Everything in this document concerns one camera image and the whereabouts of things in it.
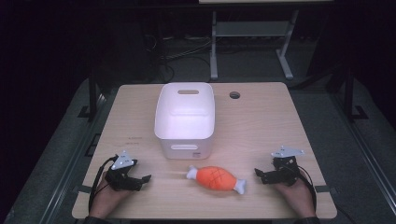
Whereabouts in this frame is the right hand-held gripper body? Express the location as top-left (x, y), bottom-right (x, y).
top-left (269, 145), bottom-right (305, 187)

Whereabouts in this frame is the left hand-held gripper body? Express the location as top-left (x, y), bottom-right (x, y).
top-left (104, 150), bottom-right (145, 192)

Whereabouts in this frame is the orange plush meat toy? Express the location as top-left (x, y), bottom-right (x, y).
top-left (186, 164), bottom-right (248, 195)

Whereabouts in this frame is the white plastic bin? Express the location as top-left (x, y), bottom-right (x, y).
top-left (153, 81), bottom-right (216, 161)

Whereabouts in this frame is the grey metal stand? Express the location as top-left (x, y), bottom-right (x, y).
top-left (209, 9), bottom-right (300, 81)

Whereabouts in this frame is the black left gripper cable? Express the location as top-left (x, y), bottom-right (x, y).
top-left (88, 156), bottom-right (119, 213)

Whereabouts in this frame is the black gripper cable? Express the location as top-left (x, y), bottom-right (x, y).
top-left (292, 164), bottom-right (318, 213)
top-left (88, 156), bottom-right (119, 213)

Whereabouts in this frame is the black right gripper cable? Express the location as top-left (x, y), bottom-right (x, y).
top-left (292, 164), bottom-right (318, 213)

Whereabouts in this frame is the black metal post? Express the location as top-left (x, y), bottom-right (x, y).
top-left (342, 66), bottom-right (370, 121)
top-left (78, 60), bottom-right (104, 119)

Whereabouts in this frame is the bundle of floor cables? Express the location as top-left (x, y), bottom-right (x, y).
top-left (144, 33), bottom-right (216, 82)

